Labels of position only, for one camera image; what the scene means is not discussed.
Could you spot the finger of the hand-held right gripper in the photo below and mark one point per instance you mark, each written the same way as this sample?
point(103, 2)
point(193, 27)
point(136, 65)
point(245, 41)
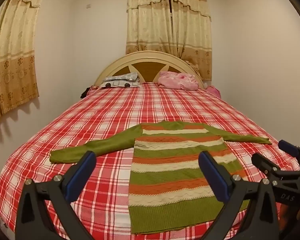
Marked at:
point(265, 163)
point(288, 147)

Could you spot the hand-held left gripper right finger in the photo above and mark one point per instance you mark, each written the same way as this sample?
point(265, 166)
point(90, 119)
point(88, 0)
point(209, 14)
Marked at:
point(214, 177)

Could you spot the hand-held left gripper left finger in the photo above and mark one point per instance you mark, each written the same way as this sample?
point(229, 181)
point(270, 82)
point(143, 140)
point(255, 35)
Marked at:
point(82, 173)

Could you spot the green orange striped knit sweater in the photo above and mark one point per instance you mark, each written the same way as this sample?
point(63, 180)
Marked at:
point(165, 162)

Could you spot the red plaid bed sheet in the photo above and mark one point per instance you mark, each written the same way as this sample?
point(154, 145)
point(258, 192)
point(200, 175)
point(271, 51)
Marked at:
point(95, 120)

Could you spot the dark cloth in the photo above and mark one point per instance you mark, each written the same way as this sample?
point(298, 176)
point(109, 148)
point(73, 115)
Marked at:
point(86, 92)

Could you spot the pink cloth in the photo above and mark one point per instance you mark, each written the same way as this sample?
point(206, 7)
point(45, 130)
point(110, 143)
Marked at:
point(213, 90)

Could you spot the grey patterned pillow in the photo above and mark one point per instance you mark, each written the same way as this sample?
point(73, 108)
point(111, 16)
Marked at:
point(120, 81)

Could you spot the pink floral pillow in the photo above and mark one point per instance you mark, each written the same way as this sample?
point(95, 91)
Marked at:
point(177, 80)

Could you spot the cream wooden headboard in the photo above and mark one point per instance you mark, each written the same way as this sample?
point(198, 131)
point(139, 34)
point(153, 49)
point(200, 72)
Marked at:
point(142, 63)

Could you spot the beige floral curtain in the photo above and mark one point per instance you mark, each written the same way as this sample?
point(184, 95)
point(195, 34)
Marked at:
point(11, 52)
point(147, 20)
point(192, 27)

